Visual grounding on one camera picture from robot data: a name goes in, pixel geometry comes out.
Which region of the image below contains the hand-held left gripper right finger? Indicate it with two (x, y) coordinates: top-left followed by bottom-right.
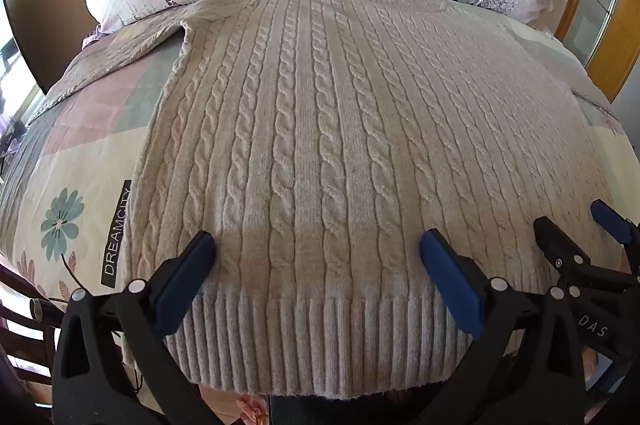
(419, 229), (587, 425)

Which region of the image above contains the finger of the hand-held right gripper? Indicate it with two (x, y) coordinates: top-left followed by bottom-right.
(533, 215), (592, 277)
(589, 199), (640, 252)

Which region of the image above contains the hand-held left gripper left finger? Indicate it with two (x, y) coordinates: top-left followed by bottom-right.
(52, 231), (217, 425)

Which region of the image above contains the beige cable knit sweater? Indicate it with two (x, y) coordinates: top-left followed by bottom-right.
(27, 0), (632, 398)

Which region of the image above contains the metal rod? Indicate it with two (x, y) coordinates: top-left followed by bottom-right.
(29, 299), (68, 322)

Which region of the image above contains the patterned floral bed sheet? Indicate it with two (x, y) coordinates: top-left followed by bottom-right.
(0, 17), (640, 425)

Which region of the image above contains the dark wooden chair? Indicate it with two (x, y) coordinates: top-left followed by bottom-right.
(0, 255), (63, 411)

